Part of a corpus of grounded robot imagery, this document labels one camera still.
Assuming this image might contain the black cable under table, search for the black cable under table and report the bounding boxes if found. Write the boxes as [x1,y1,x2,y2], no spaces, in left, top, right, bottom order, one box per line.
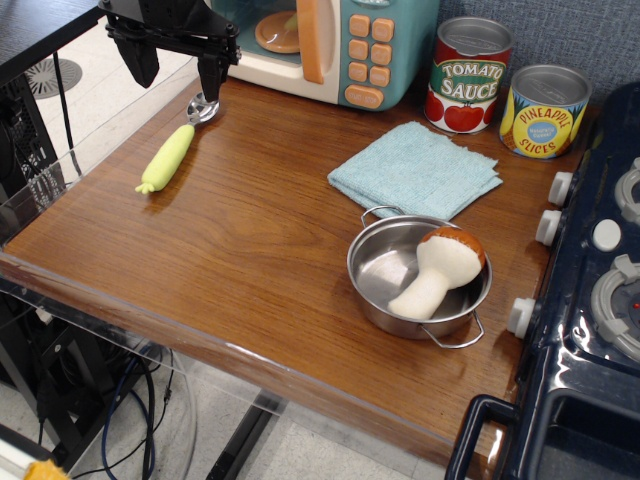
[72,349,176,480]

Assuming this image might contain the green handled metal spoon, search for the green handled metal spoon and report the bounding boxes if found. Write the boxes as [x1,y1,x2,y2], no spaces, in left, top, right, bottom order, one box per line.
[135,92,220,195]

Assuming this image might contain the dark blue toy stove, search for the dark blue toy stove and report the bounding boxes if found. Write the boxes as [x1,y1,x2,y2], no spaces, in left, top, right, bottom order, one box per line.
[446,83,639,479]

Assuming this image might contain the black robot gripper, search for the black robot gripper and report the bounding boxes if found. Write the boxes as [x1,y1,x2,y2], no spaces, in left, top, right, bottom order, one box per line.
[98,0,241,102]

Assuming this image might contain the pineapple slices can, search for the pineapple slices can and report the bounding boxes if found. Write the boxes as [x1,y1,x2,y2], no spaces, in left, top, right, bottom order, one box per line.
[499,64,592,160]

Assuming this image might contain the black desk at left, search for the black desk at left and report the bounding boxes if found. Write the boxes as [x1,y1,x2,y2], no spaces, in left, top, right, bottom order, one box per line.
[1,0,105,85]

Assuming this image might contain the orange plate inside microwave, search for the orange plate inside microwave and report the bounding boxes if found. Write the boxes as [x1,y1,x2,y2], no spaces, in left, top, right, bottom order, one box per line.
[254,10,300,54]

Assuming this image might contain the tomato sauce can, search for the tomato sauce can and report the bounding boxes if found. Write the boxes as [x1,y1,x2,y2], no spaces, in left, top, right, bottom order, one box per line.
[424,16,514,134]

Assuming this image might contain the white stove knob middle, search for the white stove knob middle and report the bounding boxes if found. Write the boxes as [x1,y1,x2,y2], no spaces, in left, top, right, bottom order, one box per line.
[535,210,562,247]

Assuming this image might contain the white plush mushroom toy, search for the white plush mushroom toy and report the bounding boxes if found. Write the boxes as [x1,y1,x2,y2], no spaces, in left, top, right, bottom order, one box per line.
[388,226,486,320]

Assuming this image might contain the small steel pot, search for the small steel pot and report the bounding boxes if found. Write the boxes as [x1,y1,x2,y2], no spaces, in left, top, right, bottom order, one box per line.
[347,205,493,349]

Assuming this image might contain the white stove knob rear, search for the white stove knob rear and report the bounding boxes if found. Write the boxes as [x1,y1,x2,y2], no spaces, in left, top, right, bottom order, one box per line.
[547,171,573,207]

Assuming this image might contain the light blue folded cloth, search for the light blue folded cloth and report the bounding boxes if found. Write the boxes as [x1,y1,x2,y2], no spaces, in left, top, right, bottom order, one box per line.
[328,122,502,221]

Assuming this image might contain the round floor vent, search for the round floor vent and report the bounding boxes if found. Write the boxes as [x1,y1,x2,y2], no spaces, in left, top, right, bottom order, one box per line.
[25,58,83,100]

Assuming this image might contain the teal toy microwave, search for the teal toy microwave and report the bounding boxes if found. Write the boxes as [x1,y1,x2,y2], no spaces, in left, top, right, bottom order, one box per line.
[208,1,440,111]

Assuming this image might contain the blue cable under table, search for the blue cable under table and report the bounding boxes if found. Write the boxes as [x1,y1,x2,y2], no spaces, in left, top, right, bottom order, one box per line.
[101,344,161,480]

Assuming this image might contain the clear acrylic table guard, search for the clear acrylic table guard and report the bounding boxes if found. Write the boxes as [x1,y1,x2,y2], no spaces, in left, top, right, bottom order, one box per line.
[0,49,506,480]

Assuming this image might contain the white stove knob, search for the white stove knob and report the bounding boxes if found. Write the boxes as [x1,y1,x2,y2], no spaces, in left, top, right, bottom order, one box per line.
[507,298,536,339]
[547,171,573,207]
[535,210,562,247]

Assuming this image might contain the white stove knob front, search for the white stove knob front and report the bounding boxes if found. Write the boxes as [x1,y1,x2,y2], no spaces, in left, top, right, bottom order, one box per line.
[507,298,536,339]

